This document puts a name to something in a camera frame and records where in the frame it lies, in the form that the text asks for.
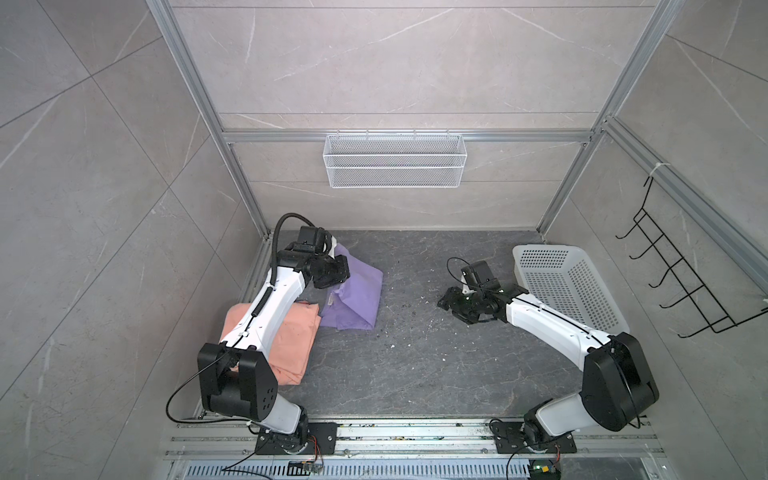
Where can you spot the purple t-shirt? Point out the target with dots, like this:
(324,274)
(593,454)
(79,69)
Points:
(354,304)

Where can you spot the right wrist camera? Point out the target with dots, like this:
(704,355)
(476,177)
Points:
(478,277)

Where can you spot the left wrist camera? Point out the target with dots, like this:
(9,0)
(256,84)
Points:
(314,241)

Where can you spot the aluminium frame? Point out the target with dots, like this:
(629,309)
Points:
(743,251)

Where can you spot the aluminium rail base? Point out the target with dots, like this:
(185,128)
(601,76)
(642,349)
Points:
(413,448)

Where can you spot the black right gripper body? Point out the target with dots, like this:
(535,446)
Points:
(469,303)

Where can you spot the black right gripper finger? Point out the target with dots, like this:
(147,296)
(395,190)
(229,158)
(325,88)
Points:
(466,314)
(452,299)

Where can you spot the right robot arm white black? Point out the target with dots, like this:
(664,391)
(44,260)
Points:
(617,384)

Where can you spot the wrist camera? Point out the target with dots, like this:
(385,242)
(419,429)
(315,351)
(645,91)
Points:
(478,277)
(314,241)

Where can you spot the white plastic laundry basket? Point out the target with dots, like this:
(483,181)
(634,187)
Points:
(564,278)

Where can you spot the pink folded t-shirt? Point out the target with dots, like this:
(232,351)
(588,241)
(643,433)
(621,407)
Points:
(293,342)

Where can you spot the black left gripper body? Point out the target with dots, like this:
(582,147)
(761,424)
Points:
(330,271)

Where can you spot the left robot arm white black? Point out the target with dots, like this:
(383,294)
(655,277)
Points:
(235,377)

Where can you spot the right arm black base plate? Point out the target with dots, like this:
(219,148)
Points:
(520,436)

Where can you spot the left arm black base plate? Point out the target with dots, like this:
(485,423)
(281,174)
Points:
(297,438)

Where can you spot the black wire hook rack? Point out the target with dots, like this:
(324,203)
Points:
(680,272)

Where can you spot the white wire mesh wall basket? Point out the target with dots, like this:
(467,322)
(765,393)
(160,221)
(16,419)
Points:
(394,160)

